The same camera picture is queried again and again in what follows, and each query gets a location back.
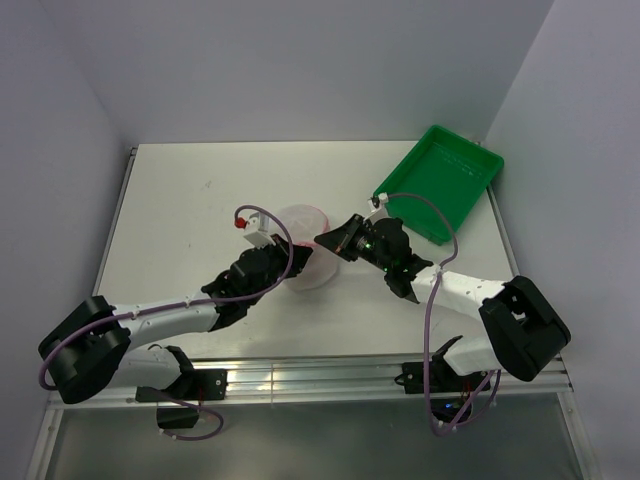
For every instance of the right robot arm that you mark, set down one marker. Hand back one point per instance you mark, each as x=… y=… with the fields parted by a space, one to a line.
x=522 y=331

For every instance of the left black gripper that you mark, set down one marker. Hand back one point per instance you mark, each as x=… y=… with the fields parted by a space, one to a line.
x=281 y=250

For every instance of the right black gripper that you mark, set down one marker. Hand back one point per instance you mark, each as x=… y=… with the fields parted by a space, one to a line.
x=340 y=240

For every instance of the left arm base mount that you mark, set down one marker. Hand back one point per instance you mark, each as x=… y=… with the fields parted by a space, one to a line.
x=181 y=405

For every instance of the aluminium mounting rail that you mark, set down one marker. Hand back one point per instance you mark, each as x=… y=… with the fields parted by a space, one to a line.
x=318 y=379

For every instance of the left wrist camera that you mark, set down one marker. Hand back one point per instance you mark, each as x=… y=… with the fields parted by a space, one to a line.
x=255 y=229

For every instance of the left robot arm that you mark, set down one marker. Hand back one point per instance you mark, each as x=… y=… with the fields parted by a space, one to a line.
x=100 y=345

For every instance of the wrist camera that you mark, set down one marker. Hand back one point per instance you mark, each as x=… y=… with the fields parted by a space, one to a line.
x=255 y=229
x=378 y=207

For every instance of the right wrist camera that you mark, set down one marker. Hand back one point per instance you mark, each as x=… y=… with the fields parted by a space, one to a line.
x=378 y=207

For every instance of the green plastic tray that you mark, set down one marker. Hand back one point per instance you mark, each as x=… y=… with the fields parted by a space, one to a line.
x=449 y=171

